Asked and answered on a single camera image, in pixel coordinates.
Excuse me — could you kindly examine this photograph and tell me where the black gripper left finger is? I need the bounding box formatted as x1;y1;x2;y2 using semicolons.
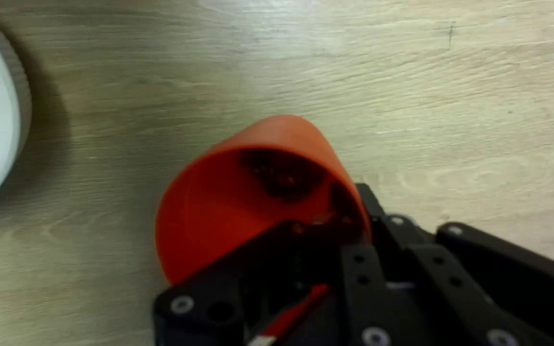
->
152;218;360;346

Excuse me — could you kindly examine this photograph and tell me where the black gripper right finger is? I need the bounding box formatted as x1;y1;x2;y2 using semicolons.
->
342;182;554;346

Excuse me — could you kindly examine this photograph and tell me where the orange plastic cup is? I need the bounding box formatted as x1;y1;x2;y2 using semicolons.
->
154;113;373;287

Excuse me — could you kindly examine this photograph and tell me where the red white cable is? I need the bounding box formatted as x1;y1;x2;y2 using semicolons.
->
246;282;331;346

